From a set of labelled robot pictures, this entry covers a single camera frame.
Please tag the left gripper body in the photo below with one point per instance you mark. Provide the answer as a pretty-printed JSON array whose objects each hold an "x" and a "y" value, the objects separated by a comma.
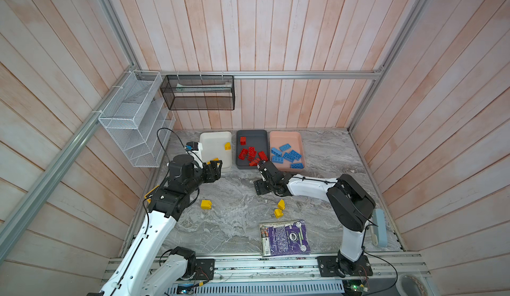
[{"x": 205, "y": 174}]

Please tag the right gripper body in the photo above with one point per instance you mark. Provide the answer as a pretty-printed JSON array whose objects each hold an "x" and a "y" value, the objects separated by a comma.
[{"x": 272, "y": 186}]

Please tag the blue lego brick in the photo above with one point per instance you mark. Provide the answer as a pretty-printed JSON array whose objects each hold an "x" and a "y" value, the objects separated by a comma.
[
  {"x": 295, "y": 155},
  {"x": 285, "y": 147},
  {"x": 296, "y": 166},
  {"x": 277, "y": 159},
  {"x": 276, "y": 152}
]

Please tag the blue lego brick low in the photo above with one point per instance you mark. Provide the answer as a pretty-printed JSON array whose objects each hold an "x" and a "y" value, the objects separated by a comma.
[{"x": 289, "y": 157}]

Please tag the red lego brick low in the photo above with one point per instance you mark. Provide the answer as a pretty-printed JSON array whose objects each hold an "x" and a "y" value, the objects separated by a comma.
[{"x": 262, "y": 156}]

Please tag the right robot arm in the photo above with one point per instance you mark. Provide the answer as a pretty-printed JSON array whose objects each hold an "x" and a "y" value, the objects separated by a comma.
[{"x": 352, "y": 205}]

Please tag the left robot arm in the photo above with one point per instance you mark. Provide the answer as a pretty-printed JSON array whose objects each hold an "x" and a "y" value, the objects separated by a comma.
[{"x": 185, "y": 174}]

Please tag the white plastic tray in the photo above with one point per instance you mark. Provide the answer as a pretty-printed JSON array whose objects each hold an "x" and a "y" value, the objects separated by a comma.
[{"x": 213, "y": 147}]

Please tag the pink plastic tray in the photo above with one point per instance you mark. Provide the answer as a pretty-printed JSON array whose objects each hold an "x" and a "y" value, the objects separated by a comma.
[{"x": 279, "y": 138}]

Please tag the dark grey plastic tray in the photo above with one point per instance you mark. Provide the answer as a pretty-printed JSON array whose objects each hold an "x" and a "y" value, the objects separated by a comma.
[{"x": 254, "y": 138}]

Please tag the purple book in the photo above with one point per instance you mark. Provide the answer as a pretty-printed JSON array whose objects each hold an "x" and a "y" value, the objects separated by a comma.
[{"x": 287, "y": 238}]

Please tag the yellow calculator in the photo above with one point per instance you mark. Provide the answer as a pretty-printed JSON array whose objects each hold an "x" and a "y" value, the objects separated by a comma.
[{"x": 148, "y": 196}]

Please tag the light blue device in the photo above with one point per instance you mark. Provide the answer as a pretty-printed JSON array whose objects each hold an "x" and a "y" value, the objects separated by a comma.
[{"x": 378, "y": 231}]

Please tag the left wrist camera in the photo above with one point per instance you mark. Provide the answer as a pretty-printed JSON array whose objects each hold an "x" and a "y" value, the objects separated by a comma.
[{"x": 194, "y": 149}]

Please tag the white wire mesh shelf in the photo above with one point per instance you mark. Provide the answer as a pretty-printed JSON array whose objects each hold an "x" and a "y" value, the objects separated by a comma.
[{"x": 133, "y": 116}]

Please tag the black wire mesh basket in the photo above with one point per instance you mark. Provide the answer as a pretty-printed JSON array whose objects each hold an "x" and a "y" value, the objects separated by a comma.
[{"x": 199, "y": 92}]

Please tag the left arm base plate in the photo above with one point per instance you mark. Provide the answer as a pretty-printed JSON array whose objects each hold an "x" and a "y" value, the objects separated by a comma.
[{"x": 201, "y": 269}]

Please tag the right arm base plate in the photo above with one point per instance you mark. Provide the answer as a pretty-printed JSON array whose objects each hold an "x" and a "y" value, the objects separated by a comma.
[{"x": 340, "y": 266}]

